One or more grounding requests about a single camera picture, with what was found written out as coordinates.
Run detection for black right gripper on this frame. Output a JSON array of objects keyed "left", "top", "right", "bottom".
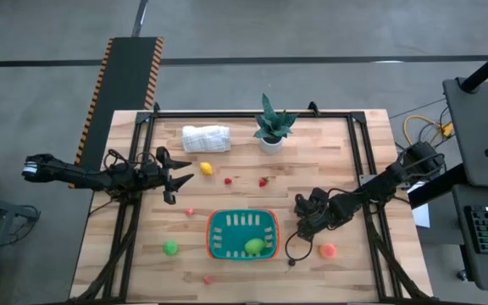
[{"left": 293, "top": 192, "right": 334, "bottom": 242}]

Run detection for light green toy avocado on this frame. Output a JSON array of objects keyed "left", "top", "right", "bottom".
[{"left": 244, "top": 237, "right": 267, "bottom": 257}]

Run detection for grey cart top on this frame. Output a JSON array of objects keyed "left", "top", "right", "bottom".
[{"left": 441, "top": 77, "right": 488, "bottom": 190}]

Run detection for teal basket orange handles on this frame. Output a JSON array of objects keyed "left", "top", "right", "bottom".
[{"left": 205, "top": 208, "right": 280, "bottom": 261}]

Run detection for orange toy peach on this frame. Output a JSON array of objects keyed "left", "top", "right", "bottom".
[{"left": 319, "top": 242, "right": 338, "bottom": 260}]

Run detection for black aluminium table frame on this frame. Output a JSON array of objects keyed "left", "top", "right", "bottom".
[{"left": 69, "top": 101, "right": 436, "bottom": 305}]

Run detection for white rolled towel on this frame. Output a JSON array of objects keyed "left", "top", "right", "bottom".
[{"left": 181, "top": 125, "right": 231, "bottom": 154}]

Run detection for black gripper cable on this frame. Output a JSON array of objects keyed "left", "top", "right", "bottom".
[{"left": 285, "top": 230, "right": 314, "bottom": 262}]

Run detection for green snake plant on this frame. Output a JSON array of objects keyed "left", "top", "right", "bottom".
[{"left": 252, "top": 92, "right": 300, "bottom": 141}]

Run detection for yellow floor cable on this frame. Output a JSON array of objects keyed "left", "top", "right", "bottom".
[{"left": 402, "top": 114, "right": 456, "bottom": 147}]

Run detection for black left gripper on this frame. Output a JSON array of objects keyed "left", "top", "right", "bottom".
[{"left": 140, "top": 147, "right": 196, "bottom": 206}]

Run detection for bright green round toy fruit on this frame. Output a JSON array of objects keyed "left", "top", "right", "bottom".
[{"left": 163, "top": 239, "right": 180, "bottom": 257}]

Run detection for white round plant pot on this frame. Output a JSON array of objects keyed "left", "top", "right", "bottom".
[{"left": 259, "top": 136, "right": 284, "bottom": 155}]

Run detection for black mat hazard-striped edges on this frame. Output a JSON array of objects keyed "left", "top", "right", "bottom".
[{"left": 68, "top": 36, "right": 165, "bottom": 190}]

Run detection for white paper sheet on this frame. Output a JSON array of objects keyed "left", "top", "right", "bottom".
[{"left": 411, "top": 181, "right": 432, "bottom": 229}]

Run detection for black slanted pole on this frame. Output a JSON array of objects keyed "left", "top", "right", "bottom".
[{"left": 458, "top": 39, "right": 488, "bottom": 94}]

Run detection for black support bar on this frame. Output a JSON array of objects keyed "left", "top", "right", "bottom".
[{"left": 408, "top": 163, "right": 465, "bottom": 211}]

